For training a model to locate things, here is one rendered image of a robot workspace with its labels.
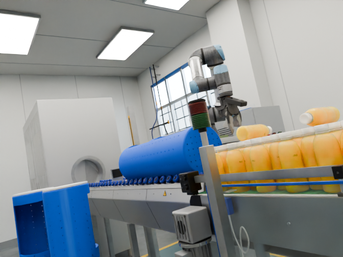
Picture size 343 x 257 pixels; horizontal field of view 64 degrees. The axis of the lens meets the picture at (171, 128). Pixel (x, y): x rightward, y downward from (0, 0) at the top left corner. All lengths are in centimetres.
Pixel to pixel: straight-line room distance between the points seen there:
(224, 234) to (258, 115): 228
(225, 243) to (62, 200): 112
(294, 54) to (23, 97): 518
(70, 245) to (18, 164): 455
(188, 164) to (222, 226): 55
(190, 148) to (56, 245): 98
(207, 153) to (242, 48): 361
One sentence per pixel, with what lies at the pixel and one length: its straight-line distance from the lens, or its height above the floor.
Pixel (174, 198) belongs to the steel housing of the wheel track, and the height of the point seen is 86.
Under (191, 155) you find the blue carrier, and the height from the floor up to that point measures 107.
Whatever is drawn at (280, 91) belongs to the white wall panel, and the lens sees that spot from 436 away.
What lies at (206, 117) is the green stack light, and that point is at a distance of 93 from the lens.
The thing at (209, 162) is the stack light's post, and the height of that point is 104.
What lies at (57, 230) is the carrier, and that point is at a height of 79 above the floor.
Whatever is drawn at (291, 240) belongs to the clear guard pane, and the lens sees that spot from 93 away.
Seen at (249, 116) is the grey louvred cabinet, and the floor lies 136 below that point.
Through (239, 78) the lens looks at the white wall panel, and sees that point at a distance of 443.
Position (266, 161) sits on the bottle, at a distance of 104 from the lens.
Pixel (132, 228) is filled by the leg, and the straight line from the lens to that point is 236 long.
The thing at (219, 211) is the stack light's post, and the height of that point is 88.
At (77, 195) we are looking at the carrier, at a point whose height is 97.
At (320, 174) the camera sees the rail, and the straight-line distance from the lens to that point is 89.
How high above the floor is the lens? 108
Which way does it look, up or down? 6 degrees up
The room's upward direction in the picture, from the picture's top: 11 degrees counter-clockwise
